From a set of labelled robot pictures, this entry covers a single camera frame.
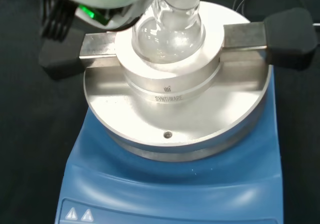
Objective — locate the clear round-bottom glass flask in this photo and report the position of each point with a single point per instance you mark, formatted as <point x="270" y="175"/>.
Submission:
<point x="170" y="34"/>

